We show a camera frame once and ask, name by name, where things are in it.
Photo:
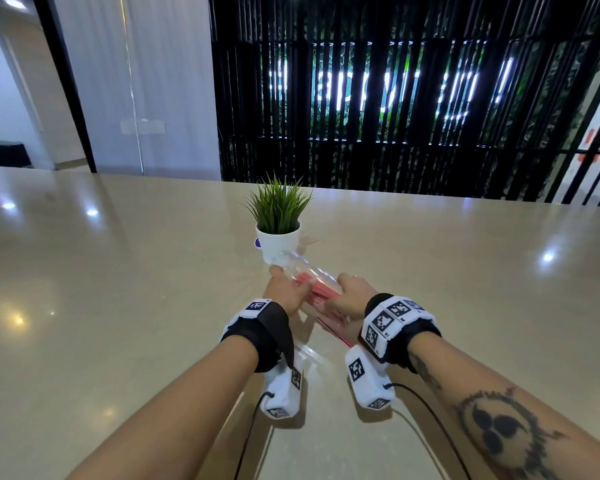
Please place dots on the person's left hand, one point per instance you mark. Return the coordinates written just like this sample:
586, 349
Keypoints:
285, 292

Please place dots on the ceiling light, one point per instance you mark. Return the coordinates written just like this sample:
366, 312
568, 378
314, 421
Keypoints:
15, 3

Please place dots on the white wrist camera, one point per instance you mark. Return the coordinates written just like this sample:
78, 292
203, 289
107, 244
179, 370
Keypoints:
367, 379
284, 389

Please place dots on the person's right hand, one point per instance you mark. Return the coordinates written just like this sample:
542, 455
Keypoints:
355, 297

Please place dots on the frosted glass panel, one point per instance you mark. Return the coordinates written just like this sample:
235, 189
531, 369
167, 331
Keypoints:
180, 69

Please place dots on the person's left forearm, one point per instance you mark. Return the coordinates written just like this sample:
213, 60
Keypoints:
180, 414

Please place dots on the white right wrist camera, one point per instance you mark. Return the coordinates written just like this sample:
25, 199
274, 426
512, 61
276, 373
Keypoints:
367, 379

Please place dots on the black left wrist band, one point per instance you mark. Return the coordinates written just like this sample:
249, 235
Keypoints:
267, 329

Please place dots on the person's right forearm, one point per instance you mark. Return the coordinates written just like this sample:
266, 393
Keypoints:
480, 394

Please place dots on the white plant pot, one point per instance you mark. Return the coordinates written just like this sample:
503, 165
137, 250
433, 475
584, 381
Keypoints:
277, 247

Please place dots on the dark bench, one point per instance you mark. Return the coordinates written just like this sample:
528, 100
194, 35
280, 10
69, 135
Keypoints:
2, 154

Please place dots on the black slatted screen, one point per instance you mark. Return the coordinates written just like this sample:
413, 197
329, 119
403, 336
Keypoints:
260, 119

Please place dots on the black wrist band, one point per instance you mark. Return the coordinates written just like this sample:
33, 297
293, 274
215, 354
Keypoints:
397, 327
267, 329

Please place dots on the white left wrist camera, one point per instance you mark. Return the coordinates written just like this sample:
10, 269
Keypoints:
284, 389

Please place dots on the black right wrist band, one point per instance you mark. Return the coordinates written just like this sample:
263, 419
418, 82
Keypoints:
397, 327

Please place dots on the clear plastic jar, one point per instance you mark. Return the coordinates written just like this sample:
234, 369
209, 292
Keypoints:
314, 274

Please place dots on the black door frame post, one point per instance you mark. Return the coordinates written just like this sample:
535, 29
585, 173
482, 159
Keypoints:
65, 84

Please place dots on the white label on glass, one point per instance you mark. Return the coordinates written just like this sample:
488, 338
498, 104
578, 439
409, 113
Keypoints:
142, 126

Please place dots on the bundle of red straws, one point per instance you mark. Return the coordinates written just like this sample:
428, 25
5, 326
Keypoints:
320, 289

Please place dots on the green artificial grass plant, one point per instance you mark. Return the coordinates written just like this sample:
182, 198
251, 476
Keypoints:
278, 207

